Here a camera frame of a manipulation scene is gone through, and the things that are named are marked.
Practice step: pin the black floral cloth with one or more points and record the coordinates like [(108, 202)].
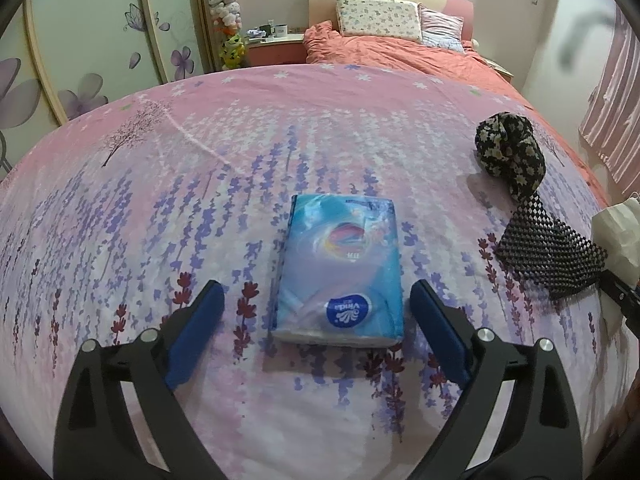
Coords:
[(515, 152)]

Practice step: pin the blue tissue pack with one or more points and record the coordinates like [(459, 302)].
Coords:
[(340, 270)]

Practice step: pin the black white checkered cloth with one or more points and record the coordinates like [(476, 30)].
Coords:
[(550, 247)]

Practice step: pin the white floral pillow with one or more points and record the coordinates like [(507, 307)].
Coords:
[(377, 17)]

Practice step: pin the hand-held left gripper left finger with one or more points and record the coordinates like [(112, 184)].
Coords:
[(195, 340)]

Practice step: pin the pink striped curtain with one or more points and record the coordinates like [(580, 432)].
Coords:
[(615, 110)]

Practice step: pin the wardrobe with purple flower print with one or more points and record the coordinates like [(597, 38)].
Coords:
[(90, 50)]

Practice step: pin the beige and pink headboard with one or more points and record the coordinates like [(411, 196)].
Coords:
[(325, 0)]

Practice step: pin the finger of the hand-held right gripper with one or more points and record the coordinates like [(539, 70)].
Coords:
[(622, 297)]

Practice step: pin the column of plush toys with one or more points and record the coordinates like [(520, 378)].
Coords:
[(225, 2)]

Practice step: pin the coral duvet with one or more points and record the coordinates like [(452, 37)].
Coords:
[(400, 55)]

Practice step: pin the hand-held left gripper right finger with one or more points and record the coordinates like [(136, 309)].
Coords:
[(440, 335)]

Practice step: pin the pink lavender print bed sheet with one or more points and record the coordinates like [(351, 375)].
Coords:
[(200, 185)]

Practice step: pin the pink nightstand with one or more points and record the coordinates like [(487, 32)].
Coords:
[(275, 52)]

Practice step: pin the yellow plush toy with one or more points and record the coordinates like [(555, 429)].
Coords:
[(233, 52)]

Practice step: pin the pink striped pillow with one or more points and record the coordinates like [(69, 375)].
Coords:
[(440, 30)]

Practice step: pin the wooden bedside table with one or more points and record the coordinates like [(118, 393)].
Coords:
[(502, 71)]

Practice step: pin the white mug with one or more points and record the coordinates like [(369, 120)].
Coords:
[(280, 31)]

